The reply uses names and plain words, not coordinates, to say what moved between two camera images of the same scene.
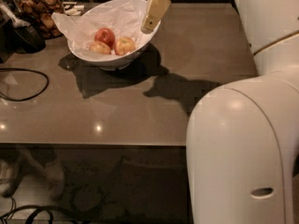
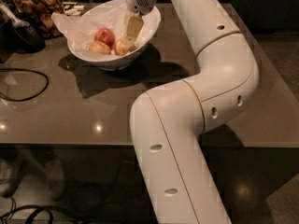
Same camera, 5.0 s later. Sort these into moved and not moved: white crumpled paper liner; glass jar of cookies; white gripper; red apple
Moved: white gripper
Not moved: white crumpled paper liner; glass jar of cookies; red apple
